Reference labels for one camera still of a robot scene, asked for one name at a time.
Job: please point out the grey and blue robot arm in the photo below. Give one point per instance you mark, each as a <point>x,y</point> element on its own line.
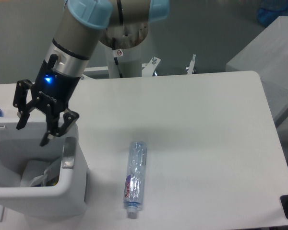
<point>118,24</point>

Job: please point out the metal clamp bolt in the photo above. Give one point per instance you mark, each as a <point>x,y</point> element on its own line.
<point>191,69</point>

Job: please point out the white trash can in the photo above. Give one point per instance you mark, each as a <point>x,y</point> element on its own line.
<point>18,147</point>

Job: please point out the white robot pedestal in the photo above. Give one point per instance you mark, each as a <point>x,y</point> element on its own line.
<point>122,46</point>

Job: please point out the blue plastic bag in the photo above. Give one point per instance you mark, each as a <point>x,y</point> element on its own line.
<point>270,10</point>

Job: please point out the white mounting bracket left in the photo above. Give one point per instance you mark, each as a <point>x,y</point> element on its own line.
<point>96,73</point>

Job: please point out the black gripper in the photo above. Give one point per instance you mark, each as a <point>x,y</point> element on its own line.
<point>51,93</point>

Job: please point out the blue yellow snack wrapper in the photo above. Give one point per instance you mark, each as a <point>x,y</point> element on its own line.
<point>53,181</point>

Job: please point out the clear plastic bag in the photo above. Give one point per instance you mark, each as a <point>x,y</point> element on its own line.
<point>37,173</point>

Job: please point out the white mounting bracket right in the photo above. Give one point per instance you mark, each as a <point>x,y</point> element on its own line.
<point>149,69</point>

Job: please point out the crushed clear plastic bottle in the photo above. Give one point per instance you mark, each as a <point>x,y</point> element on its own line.
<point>135,178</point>

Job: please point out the grey covered box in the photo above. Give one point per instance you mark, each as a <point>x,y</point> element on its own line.
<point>267,54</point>

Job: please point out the white mounting bracket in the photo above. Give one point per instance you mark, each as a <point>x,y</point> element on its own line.
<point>96,73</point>
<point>149,69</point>

